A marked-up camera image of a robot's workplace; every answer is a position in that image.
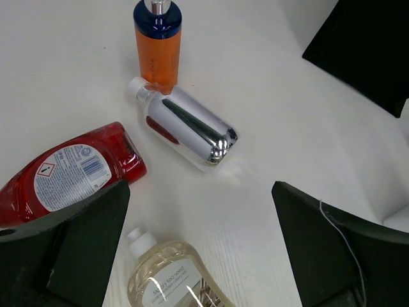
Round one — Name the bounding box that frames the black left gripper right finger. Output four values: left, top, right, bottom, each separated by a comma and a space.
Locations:
272, 181, 408, 306

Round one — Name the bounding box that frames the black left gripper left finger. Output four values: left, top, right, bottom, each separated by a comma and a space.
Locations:
1, 181, 130, 306

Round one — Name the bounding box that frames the red dish soap bottle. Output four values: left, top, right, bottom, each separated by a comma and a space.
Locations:
1, 122, 147, 228

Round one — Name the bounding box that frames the clear soap refill bottle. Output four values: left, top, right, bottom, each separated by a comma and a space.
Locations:
127, 228, 234, 307

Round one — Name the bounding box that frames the orange bottle blue cap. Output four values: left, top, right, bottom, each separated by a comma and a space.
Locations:
133, 1, 182, 93

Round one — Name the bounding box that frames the black canvas bag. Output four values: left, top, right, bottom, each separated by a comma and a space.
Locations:
302, 0, 408, 118

